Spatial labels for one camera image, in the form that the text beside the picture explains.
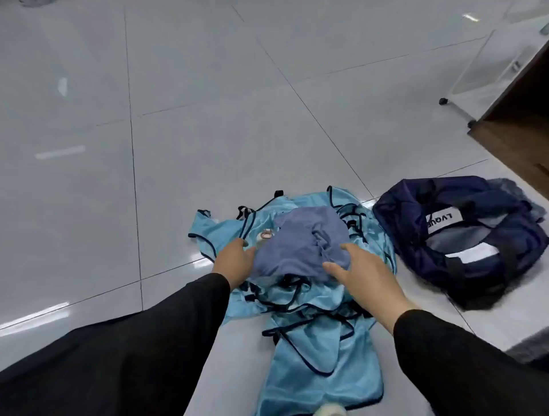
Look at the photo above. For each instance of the person's right hand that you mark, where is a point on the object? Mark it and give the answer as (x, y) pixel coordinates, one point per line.
(369, 279)

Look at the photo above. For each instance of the person's left hand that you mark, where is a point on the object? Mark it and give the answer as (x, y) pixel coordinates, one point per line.
(233, 261)

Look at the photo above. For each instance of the purple cloth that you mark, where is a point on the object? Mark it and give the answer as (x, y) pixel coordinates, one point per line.
(296, 240)

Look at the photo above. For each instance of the navy blue bag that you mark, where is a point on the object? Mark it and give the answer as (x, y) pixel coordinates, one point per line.
(403, 214)

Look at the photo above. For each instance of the person's left forearm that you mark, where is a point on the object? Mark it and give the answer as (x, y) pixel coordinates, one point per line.
(120, 360)

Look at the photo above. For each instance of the person's right forearm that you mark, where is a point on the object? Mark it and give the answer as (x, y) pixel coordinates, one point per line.
(463, 368)

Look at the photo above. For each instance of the white shoe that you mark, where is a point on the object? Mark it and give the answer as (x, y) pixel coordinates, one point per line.
(330, 410)

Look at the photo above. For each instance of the wooden shelf cabinet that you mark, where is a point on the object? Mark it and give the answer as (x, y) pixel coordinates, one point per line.
(519, 128)

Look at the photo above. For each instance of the white wheeled cart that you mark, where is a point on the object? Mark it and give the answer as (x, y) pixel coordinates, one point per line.
(497, 60)

